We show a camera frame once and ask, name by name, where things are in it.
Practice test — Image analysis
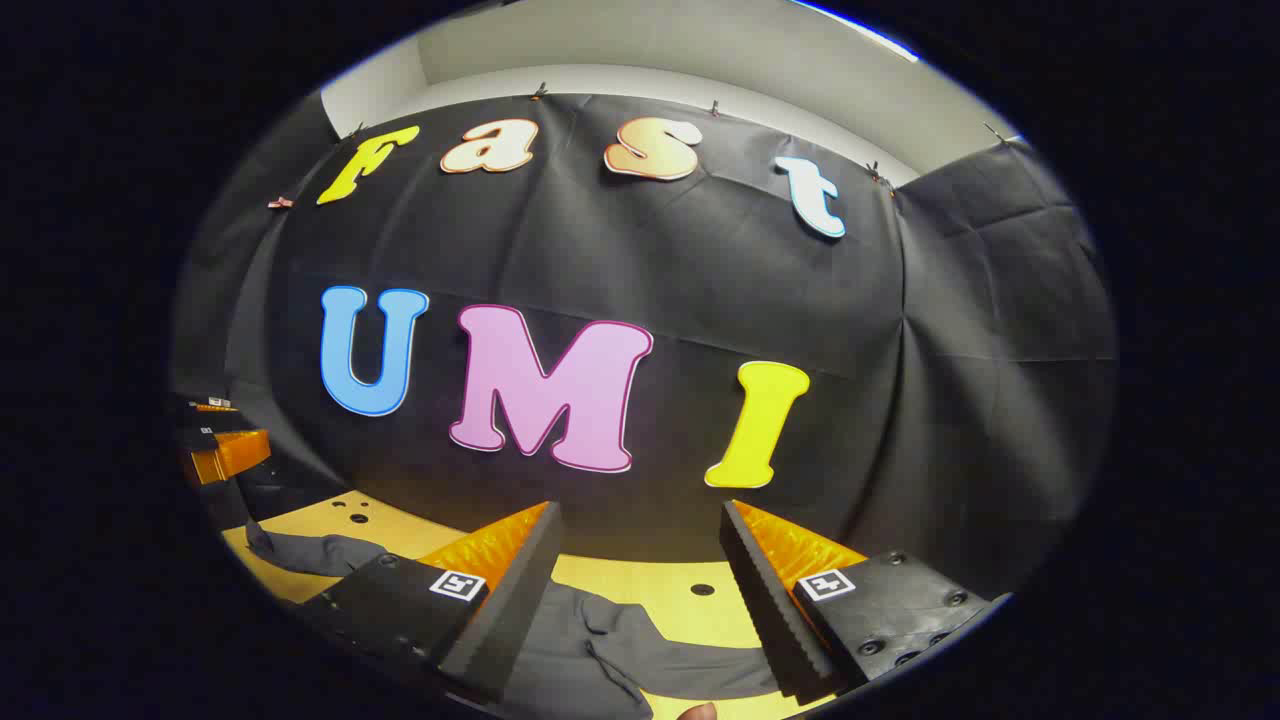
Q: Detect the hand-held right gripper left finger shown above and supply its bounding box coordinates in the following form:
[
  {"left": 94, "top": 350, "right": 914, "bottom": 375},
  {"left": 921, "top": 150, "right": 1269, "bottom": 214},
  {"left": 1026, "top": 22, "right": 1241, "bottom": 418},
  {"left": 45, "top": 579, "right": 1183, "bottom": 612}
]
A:
[{"left": 298, "top": 500, "right": 566, "bottom": 703}]

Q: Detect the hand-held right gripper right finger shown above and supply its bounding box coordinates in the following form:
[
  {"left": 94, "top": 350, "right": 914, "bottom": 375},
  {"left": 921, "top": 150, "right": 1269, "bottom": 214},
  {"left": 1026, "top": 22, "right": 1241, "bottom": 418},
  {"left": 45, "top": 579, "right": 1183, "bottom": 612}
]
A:
[{"left": 718, "top": 498, "right": 1001, "bottom": 704}]

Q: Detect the dark grey shirt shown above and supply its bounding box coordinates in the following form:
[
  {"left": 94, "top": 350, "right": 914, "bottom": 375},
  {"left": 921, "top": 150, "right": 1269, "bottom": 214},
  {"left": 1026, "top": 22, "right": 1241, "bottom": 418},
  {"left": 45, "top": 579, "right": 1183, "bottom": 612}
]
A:
[{"left": 245, "top": 520, "right": 783, "bottom": 720}]

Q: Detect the black backdrop cloth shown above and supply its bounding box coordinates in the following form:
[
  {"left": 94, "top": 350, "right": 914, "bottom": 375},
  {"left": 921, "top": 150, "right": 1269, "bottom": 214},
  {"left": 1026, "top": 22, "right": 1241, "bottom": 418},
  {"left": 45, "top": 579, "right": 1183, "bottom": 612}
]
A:
[{"left": 172, "top": 92, "right": 1119, "bottom": 601}]

